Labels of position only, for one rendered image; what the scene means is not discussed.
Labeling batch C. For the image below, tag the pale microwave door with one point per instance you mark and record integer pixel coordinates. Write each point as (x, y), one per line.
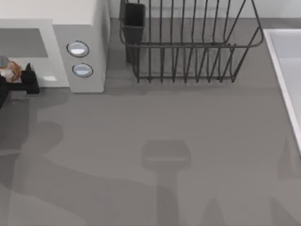
(50, 42)

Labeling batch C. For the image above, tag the white sink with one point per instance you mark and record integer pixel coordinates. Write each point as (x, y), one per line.
(285, 61)

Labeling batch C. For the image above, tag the orange and white small object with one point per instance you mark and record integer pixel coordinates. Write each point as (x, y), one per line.
(14, 70)

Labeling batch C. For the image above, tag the dark grey utensil holder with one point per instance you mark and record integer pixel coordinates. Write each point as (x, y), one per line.
(133, 21)

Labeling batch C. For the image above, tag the round microwave knob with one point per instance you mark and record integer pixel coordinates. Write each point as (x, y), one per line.
(82, 70)
(77, 49)

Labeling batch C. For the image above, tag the pale microwave oven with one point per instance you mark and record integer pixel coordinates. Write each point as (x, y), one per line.
(94, 14)

